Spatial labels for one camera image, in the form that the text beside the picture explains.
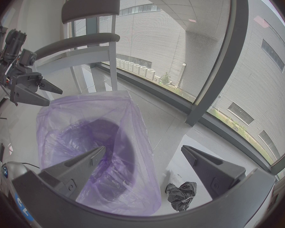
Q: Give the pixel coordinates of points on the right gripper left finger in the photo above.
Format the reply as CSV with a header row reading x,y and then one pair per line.
x,y
78,172

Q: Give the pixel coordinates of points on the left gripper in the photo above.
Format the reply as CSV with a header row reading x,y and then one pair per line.
x,y
26,79

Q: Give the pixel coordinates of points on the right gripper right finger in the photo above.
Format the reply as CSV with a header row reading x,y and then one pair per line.
x,y
213,174

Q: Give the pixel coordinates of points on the black plastic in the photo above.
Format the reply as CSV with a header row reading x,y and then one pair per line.
x,y
180,196

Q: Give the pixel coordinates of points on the purple plastic bag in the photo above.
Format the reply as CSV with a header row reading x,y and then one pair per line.
x,y
137,139

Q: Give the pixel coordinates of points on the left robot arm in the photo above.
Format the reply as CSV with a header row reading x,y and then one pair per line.
x,y
11,39

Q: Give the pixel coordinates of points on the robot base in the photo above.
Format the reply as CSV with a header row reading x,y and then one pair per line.
x,y
13,168

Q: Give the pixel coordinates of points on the white trash bin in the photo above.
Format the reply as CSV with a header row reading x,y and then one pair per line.
x,y
125,165

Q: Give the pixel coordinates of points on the white chair with dark seat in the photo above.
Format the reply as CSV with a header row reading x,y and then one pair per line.
x,y
90,6

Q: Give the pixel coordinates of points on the window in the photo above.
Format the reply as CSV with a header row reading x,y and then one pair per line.
x,y
237,44

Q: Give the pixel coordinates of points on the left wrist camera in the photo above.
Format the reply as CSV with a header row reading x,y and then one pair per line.
x,y
28,57

